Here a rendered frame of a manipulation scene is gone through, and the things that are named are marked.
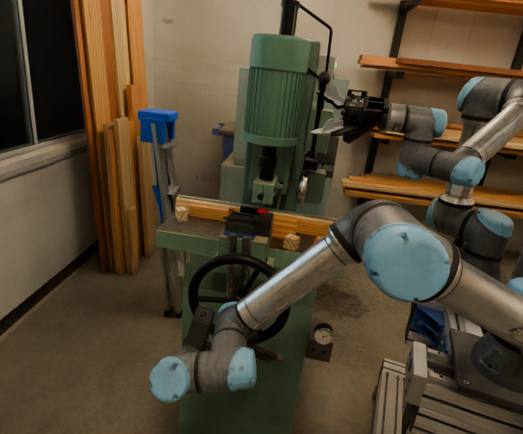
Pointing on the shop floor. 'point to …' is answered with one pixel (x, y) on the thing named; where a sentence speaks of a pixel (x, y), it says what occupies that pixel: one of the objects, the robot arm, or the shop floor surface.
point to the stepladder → (164, 192)
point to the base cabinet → (280, 378)
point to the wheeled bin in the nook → (226, 137)
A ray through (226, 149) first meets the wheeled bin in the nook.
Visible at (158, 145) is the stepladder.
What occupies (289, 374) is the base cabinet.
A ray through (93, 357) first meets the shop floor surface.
